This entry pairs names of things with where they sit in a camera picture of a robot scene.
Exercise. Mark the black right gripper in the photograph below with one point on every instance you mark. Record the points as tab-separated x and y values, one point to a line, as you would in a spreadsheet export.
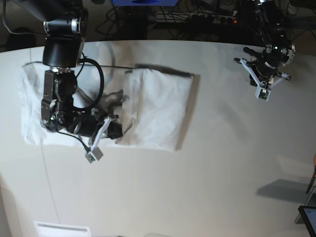
89	125

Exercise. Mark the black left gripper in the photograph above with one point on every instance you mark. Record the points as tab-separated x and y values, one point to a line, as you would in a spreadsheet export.
268	61

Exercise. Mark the white T-shirt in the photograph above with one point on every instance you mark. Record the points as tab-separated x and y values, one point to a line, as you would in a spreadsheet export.
153	111

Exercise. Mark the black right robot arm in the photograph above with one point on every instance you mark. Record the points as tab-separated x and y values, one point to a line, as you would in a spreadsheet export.
64	22

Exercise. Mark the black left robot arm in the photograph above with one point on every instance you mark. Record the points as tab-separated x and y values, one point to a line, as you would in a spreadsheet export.
270	23

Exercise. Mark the white paper sheet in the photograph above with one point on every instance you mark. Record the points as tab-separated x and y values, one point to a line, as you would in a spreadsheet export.
57	230

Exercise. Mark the black tablet stand leg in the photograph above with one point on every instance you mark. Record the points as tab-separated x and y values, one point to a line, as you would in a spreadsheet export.
313	178

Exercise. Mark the blue box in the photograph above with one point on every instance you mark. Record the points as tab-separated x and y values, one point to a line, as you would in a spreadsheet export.
144	2

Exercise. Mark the black tablet screen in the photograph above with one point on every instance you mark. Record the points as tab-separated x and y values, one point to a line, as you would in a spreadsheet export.
308	214

